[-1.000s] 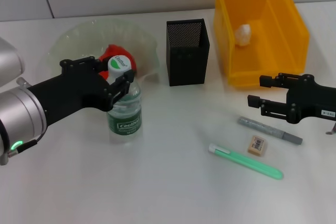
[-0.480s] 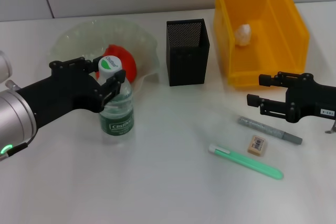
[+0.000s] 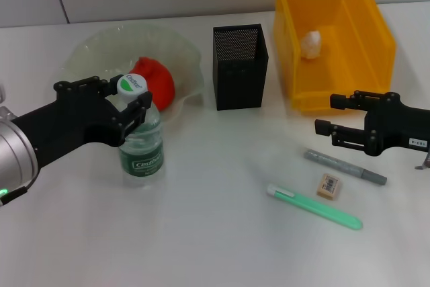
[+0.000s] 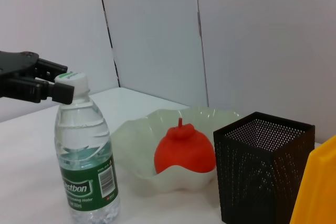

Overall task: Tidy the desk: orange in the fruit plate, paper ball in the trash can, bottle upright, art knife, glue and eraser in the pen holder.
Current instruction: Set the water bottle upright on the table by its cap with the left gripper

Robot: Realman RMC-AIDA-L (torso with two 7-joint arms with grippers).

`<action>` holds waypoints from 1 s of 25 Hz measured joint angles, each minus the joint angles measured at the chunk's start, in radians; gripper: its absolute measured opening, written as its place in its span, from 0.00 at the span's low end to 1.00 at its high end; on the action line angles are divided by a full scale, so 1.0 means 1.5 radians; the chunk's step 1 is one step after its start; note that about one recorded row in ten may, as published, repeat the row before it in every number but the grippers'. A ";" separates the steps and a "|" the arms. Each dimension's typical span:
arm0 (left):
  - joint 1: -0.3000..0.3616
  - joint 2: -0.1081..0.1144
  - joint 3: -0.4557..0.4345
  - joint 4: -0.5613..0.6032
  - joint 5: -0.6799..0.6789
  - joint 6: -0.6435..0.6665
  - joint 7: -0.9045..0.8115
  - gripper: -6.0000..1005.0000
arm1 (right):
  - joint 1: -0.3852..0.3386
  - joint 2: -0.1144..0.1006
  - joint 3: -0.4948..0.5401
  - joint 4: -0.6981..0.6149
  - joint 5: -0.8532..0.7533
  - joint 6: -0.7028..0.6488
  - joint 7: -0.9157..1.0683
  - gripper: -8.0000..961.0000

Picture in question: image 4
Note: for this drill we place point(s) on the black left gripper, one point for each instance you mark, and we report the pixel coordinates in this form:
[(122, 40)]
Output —
[(13, 62)]

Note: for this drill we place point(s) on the clear green-label water bottle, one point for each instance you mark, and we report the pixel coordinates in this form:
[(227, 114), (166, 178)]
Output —
[(84, 182)]

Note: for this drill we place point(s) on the pale green glass fruit plate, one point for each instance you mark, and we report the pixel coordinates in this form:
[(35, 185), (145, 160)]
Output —
[(136, 140)]

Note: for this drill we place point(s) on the black mesh pen holder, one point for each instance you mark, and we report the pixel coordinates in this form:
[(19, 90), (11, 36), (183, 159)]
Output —
[(249, 182)]

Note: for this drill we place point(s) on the yellow plastic storage bin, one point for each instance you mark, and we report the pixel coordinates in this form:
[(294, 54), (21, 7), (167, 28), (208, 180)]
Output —
[(320, 187)]

